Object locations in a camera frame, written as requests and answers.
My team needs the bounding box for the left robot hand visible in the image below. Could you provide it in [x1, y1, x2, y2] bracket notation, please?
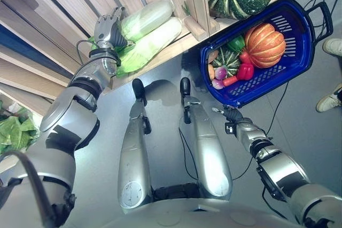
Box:
[94, 6, 134, 50]

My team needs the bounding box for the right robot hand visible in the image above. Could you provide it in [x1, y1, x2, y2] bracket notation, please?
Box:
[212, 106, 244, 122]

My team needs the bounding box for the napa cabbage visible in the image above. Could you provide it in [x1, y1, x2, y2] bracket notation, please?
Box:
[115, 17, 183, 78]
[117, 0, 174, 42]

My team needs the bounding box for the blue plastic shopping basket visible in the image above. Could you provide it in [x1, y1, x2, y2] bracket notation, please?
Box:
[199, 0, 333, 108]

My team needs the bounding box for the purple onion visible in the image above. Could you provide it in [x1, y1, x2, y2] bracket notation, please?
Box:
[211, 78, 225, 90]
[214, 67, 228, 80]

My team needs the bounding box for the orange carrot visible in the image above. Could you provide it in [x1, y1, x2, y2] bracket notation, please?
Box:
[222, 75, 238, 87]

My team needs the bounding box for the right silver robot leg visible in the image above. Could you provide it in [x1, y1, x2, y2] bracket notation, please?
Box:
[179, 77, 233, 201]

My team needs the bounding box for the silver robot leg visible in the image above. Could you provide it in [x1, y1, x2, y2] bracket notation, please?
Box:
[179, 77, 233, 201]
[117, 78, 153, 215]

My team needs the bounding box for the wooden display shelf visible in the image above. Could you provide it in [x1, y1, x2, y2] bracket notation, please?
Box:
[0, 0, 327, 116]

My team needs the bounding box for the red bell pepper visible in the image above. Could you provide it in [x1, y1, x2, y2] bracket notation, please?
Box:
[238, 50, 251, 64]
[236, 62, 254, 80]

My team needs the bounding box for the small green striped pumpkin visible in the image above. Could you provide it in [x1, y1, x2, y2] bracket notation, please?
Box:
[211, 46, 242, 77]

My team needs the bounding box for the green bell pepper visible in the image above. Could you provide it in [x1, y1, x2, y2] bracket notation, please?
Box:
[227, 35, 246, 52]

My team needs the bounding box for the orange pumpkin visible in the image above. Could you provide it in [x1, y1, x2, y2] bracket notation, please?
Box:
[244, 22, 286, 69]

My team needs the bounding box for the wooden crate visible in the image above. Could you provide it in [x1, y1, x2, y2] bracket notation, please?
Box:
[160, 0, 221, 42]

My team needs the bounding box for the person's white shoe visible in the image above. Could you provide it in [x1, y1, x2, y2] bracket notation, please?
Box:
[322, 37, 342, 57]
[315, 83, 342, 113]

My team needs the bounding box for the left silver robot leg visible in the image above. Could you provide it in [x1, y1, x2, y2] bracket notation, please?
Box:
[117, 78, 153, 215]

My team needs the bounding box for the silver robot torso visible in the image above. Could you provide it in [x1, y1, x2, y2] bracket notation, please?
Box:
[60, 182, 300, 228]

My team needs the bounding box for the leafy green lettuce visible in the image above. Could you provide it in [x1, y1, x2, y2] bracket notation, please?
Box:
[0, 100, 40, 155]

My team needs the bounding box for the black floor cable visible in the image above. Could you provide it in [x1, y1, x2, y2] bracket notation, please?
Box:
[231, 0, 342, 182]

